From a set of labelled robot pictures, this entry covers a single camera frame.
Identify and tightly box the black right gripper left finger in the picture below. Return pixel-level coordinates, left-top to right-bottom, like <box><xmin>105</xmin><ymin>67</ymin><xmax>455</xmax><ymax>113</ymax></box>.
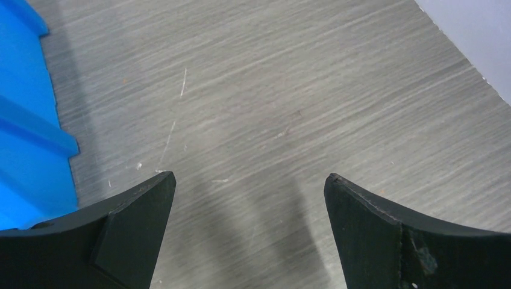
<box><xmin>1</xmin><ymin>171</ymin><xmax>177</xmax><ymax>288</ymax></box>

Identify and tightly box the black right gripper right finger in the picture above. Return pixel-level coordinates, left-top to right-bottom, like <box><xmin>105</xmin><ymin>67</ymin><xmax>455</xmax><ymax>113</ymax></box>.
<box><xmin>324</xmin><ymin>173</ymin><xmax>510</xmax><ymax>288</ymax></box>

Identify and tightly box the blue three-compartment plastic bin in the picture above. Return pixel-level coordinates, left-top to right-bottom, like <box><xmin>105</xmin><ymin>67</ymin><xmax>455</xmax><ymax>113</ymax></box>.
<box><xmin>1</xmin><ymin>1</ymin><xmax>78</xmax><ymax>229</ymax></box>

